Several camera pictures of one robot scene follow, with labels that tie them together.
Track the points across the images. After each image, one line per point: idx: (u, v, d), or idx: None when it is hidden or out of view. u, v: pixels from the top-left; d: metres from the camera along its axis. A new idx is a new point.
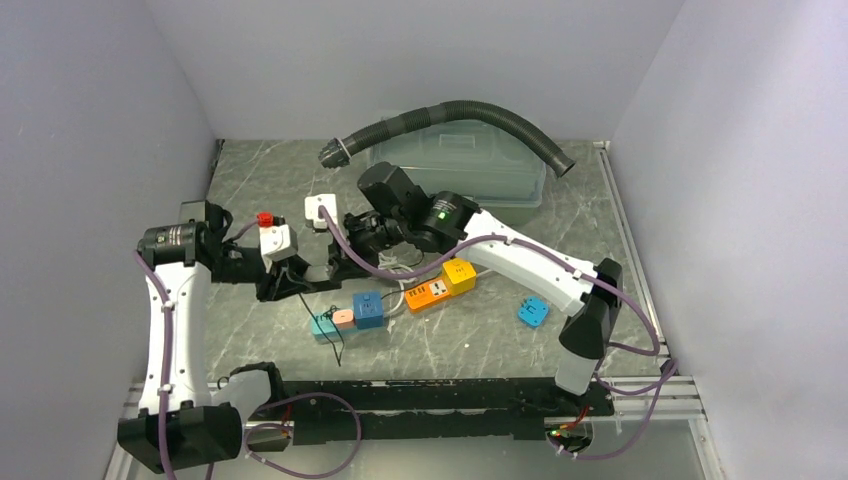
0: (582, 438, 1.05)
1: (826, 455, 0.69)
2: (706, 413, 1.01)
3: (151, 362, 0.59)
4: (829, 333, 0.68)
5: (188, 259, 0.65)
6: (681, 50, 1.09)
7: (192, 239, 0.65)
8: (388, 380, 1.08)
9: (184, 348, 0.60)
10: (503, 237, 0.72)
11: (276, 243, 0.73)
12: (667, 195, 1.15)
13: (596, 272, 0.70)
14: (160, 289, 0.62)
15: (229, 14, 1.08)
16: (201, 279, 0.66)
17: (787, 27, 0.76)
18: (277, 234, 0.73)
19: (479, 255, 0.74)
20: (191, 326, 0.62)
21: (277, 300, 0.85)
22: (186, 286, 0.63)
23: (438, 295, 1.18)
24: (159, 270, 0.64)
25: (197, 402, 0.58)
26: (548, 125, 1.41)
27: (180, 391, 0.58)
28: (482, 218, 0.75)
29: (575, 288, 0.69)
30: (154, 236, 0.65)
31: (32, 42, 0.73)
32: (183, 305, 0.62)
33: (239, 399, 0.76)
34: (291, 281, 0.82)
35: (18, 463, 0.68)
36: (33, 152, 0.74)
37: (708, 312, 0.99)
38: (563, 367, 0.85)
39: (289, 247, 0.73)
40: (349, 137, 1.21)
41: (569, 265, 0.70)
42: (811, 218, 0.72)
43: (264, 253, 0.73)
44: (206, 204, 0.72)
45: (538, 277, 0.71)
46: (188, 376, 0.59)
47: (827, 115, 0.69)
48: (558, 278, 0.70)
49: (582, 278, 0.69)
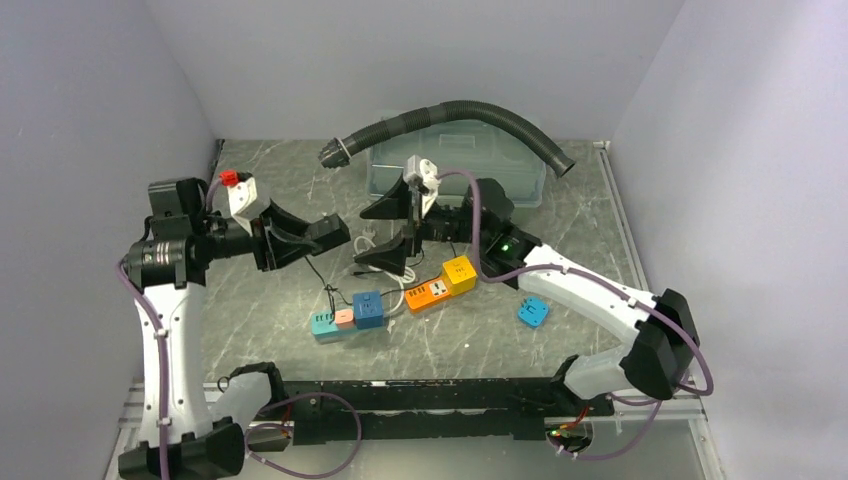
0: (582, 438, 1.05)
1: (826, 455, 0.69)
2: (707, 413, 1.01)
3: (148, 392, 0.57)
4: (830, 334, 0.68)
5: (179, 281, 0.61)
6: (681, 50, 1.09)
7: (181, 257, 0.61)
8: (388, 380, 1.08)
9: (181, 378, 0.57)
10: (559, 266, 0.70)
11: (243, 200, 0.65)
12: (668, 195, 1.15)
13: (654, 302, 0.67)
14: (152, 315, 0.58)
15: (229, 14, 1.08)
16: (195, 299, 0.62)
17: (788, 27, 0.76)
18: (242, 191, 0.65)
19: (537, 284, 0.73)
20: (187, 352, 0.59)
21: (282, 263, 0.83)
22: (179, 311, 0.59)
23: (438, 295, 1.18)
24: (148, 293, 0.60)
25: (198, 432, 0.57)
26: (549, 125, 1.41)
27: (180, 424, 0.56)
28: (544, 250, 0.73)
29: (630, 316, 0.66)
30: (140, 253, 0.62)
31: (31, 42, 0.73)
32: (177, 331, 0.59)
33: (239, 410, 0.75)
34: (284, 243, 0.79)
35: (18, 463, 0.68)
36: (33, 153, 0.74)
37: (708, 312, 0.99)
38: (583, 373, 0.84)
39: (257, 200, 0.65)
40: (349, 138, 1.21)
41: (625, 293, 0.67)
42: (811, 220, 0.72)
43: (234, 214, 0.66)
44: (176, 189, 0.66)
45: (592, 304, 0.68)
46: (187, 406, 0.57)
47: (828, 116, 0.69)
48: (613, 306, 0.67)
49: (637, 306, 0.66)
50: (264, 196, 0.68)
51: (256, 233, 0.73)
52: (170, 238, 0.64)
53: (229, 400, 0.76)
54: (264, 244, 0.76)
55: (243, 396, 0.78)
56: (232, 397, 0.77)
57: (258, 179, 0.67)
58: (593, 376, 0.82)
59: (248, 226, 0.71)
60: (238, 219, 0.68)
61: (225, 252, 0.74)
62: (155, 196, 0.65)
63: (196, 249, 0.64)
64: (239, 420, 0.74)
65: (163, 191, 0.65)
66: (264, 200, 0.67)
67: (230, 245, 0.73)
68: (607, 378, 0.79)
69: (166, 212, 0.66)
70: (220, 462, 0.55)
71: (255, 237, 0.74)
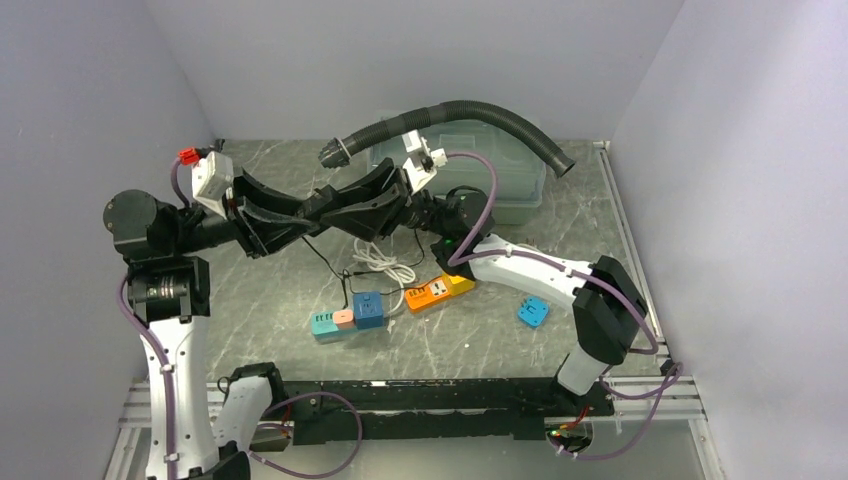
0: (582, 438, 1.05)
1: (827, 456, 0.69)
2: (707, 413, 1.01)
3: (155, 427, 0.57)
4: (830, 335, 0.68)
5: (184, 315, 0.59)
6: (680, 51, 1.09)
7: (186, 292, 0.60)
8: (388, 380, 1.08)
9: (188, 412, 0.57)
10: (503, 250, 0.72)
11: (201, 178, 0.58)
12: (668, 196, 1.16)
13: (589, 269, 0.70)
14: (157, 350, 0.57)
15: (229, 14, 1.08)
16: (200, 330, 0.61)
17: (787, 28, 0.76)
18: (201, 168, 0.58)
19: (486, 272, 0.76)
20: (194, 386, 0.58)
21: (273, 249, 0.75)
22: (185, 345, 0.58)
23: (438, 295, 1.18)
24: (154, 328, 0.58)
25: (205, 466, 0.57)
26: (548, 125, 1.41)
27: (187, 459, 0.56)
28: (492, 240, 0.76)
29: (569, 284, 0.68)
30: (143, 287, 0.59)
31: (31, 42, 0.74)
32: (183, 366, 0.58)
33: (243, 428, 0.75)
34: (271, 223, 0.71)
35: (19, 462, 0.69)
36: (33, 154, 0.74)
37: (709, 313, 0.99)
38: (569, 364, 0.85)
39: (218, 174, 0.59)
40: (349, 138, 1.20)
41: (560, 264, 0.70)
42: (811, 221, 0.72)
43: (199, 195, 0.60)
44: (150, 234, 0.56)
45: (535, 279, 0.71)
46: (194, 441, 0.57)
47: (828, 117, 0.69)
48: (553, 278, 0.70)
49: (573, 275, 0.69)
50: (227, 168, 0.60)
51: (232, 215, 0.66)
52: (172, 270, 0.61)
53: (230, 417, 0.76)
54: (245, 227, 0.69)
55: (246, 409, 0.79)
56: (235, 412, 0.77)
57: (218, 152, 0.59)
58: (581, 367, 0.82)
59: (219, 208, 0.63)
60: (207, 201, 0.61)
61: (209, 243, 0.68)
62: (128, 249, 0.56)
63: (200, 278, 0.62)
64: (243, 439, 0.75)
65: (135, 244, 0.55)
66: (226, 173, 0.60)
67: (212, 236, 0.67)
68: (587, 364, 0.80)
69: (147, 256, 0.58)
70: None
71: (230, 219, 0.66)
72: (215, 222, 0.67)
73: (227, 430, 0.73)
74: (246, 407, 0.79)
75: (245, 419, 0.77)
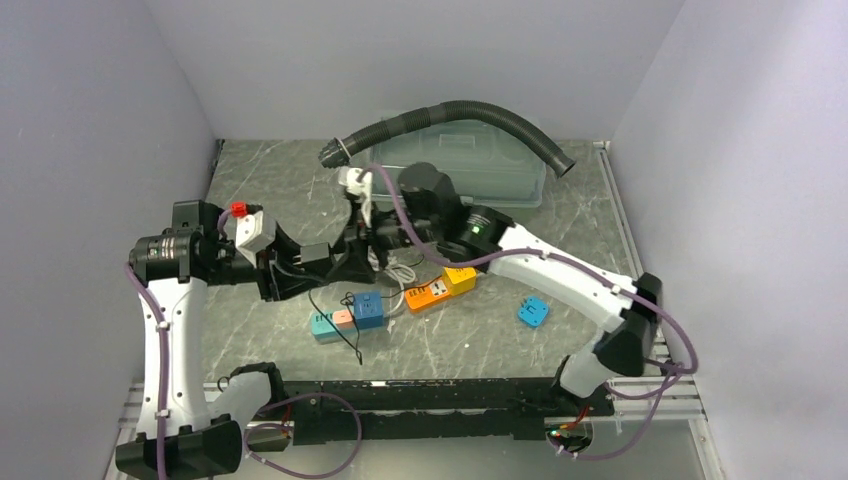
0: (582, 438, 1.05)
1: (827, 456, 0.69)
2: (707, 413, 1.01)
3: (148, 385, 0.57)
4: (830, 332, 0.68)
5: (182, 276, 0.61)
6: (681, 50, 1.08)
7: (186, 251, 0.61)
8: (388, 380, 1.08)
9: (180, 371, 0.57)
10: (538, 251, 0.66)
11: (247, 232, 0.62)
12: (668, 194, 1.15)
13: (634, 286, 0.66)
14: (155, 308, 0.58)
15: (229, 15, 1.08)
16: (198, 294, 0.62)
17: (788, 29, 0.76)
18: (248, 222, 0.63)
19: (511, 269, 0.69)
20: (189, 346, 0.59)
21: (283, 299, 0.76)
22: (182, 304, 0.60)
23: (438, 295, 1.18)
24: (152, 287, 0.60)
25: (196, 426, 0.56)
26: (548, 125, 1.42)
27: (179, 416, 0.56)
28: (517, 232, 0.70)
29: (614, 304, 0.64)
30: (146, 247, 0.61)
31: (32, 44, 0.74)
32: (179, 324, 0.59)
33: (239, 411, 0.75)
34: (290, 276, 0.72)
35: (17, 461, 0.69)
36: (34, 153, 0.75)
37: (708, 312, 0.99)
38: (574, 372, 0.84)
39: (263, 233, 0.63)
40: (349, 138, 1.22)
41: (607, 281, 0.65)
42: (811, 220, 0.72)
43: (240, 246, 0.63)
44: (199, 206, 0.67)
45: (575, 292, 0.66)
46: (186, 400, 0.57)
47: (827, 120, 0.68)
48: (596, 293, 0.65)
49: (620, 293, 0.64)
50: (270, 229, 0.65)
51: (261, 266, 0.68)
52: (178, 234, 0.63)
53: (227, 397, 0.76)
54: (269, 274, 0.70)
55: (242, 395, 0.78)
56: (230, 396, 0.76)
57: (266, 212, 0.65)
58: (586, 373, 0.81)
59: (253, 258, 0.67)
60: (243, 251, 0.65)
61: (229, 279, 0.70)
62: (179, 209, 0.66)
63: (201, 246, 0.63)
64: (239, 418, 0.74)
65: (186, 205, 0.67)
66: (269, 233, 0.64)
67: (233, 274, 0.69)
68: (600, 374, 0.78)
69: (184, 223, 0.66)
70: (217, 456, 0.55)
71: (258, 269, 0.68)
72: (243, 265, 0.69)
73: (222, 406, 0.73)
74: (241, 386, 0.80)
75: (240, 403, 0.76)
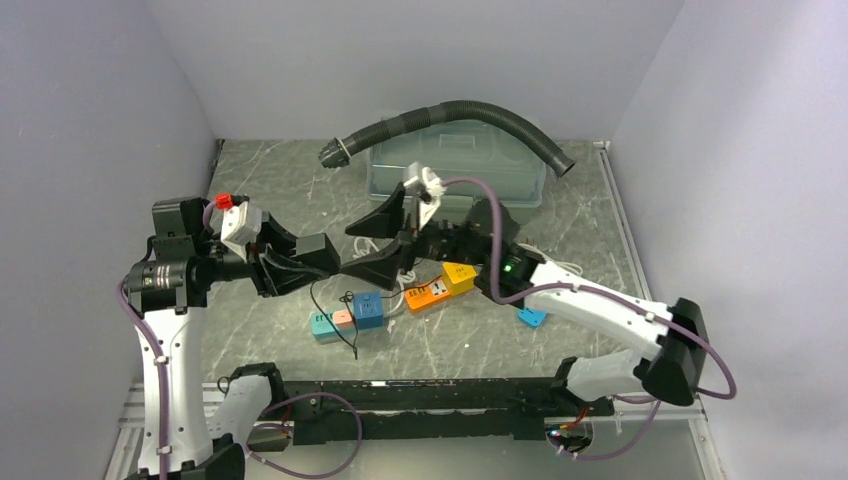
0: (582, 438, 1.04)
1: (827, 456, 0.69)
2: (706, 413, 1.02)
3: (148, 420, 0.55)
4: (829, 332, 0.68)
5: (179, 306, 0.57)
6: (681, 50, 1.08)
7: (182, 279, 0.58)
8: (388, 380, 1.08)
9: (179, 405, 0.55)
10: (568, 284, 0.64)
11: (231, 224, 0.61)
12: (667, 194, 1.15)
13: (670, 313, 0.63)
14: (152, 342, 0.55)
15: (229, 15, 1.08)
16: (197, 322, 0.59)
17: (788, 29, 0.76)
18: (233, 215, 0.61)
19: (544, 304, 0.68)
20: (189, 378, 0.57)
21: (283, 293, 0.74)
22: (180, 337, 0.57)
23: (438, 295, 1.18)
24: (149, 318, 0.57)
25: (198, 459, 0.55)
26: (548, 125, 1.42)
27: (180, 452, 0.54)
28: (548, 266, 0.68)
29: (651, 332, 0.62)
30: (140, 275, 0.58)
31: (32, 44, 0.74)
32: (178, 357, 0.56)
33: (241, 425, 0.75)
34: (285, 269, 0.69)
35: (17, 461, 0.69)
36: (34, 152, 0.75)
37: (707, 312, 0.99)
38: (593, 380, 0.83)
39: (247, 225, 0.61)
40: (349, 137, 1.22)
41: (641, 307, 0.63)
42: (810, 221, 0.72)
43: (225, 239, 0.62)
44: (182, 211, 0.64)
45: (609, 322, 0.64)
46: (187, 434, 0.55)
47: (827, 121, 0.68)
48: (631, 322, 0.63)
49: (655, 320, 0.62)
50: (255, 220, 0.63)
51: (251, 259, 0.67)
52: (171, 260, 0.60)
53: (228, 412, 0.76)
54: (261, 268, 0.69)
55: (243, 408, 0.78)
56: (230, 410, 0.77)
57: (251, 204, 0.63)
58: (604, 381, 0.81)
59: (243, 252, 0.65)
60: (230, 245, 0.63)
61: (223, 276, 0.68)
62: (159, 216, 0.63)
63: (197, 271, 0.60)
64: (241, 433, 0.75)
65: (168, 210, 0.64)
66: (254, 225, 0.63)
67: (227, 271, 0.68)
68: (622, 384, 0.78)
69: (170, 232, 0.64)
70: None
71: (251, 263, 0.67)
72: (235, 261, 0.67)
73: (224, 424, 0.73)
74: (242, 399, 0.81)
75: (242, 416, 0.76)
